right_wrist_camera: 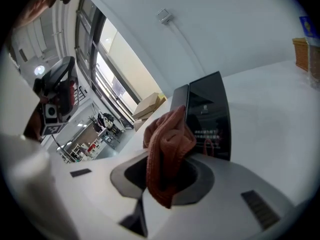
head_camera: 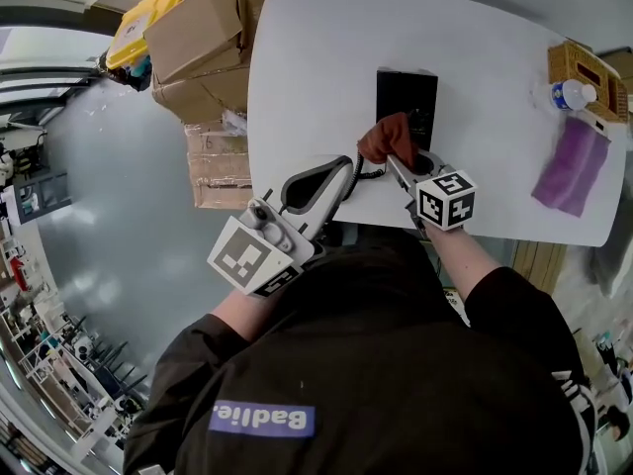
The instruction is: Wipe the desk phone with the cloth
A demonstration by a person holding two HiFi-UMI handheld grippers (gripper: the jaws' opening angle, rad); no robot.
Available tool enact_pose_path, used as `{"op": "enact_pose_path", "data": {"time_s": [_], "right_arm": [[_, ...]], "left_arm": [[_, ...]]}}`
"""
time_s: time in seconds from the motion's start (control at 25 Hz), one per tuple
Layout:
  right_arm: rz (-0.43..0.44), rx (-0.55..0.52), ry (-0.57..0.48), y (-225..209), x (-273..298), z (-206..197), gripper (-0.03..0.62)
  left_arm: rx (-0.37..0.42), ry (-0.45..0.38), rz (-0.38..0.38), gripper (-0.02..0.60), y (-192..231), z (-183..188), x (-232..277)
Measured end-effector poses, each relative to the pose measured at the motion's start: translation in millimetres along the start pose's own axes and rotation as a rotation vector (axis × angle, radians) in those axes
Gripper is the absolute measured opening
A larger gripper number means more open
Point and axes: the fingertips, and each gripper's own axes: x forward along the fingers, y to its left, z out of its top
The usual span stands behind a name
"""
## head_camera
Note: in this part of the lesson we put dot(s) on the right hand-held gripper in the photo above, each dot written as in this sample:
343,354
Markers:
447,201

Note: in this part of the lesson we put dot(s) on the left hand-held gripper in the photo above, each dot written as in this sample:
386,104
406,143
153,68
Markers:
247,257

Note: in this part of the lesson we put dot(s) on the brown cloth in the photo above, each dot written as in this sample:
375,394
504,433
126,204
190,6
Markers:
390,139

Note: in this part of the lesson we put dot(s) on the black desk phone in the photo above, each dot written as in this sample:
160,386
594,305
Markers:
405,92

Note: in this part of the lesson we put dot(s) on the person's right forearm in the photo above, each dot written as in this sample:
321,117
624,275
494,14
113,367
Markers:
460,260

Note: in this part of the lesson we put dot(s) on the person's left forearm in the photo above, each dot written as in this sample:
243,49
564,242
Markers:
242,314

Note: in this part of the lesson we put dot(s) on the purple cloth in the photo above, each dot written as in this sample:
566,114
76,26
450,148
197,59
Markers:
573,166

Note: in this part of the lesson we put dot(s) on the taped cardboard box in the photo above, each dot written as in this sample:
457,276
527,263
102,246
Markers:
217,166

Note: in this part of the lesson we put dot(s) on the white crumpled plastic packaging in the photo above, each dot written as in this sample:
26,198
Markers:
235,123

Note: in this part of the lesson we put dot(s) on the wooden slatted bench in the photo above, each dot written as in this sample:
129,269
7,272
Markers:
536,265

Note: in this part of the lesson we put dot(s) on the large cardboard box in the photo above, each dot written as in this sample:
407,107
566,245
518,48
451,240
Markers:
198,97

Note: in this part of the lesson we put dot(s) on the clear plastic water bottle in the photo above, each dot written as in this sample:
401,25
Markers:
569,94

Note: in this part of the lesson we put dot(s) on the person's black sweatshirt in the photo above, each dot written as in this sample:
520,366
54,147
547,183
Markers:
371,354

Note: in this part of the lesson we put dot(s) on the yellow woven basket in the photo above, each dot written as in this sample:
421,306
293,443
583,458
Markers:
569,60

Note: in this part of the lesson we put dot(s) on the small cardboard box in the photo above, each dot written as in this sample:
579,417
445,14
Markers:
193,32

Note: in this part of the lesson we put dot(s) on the yellow lidded bin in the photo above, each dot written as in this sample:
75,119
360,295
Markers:
131,32

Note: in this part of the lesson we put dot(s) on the dark shelf unit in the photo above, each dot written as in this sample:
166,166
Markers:
44,196

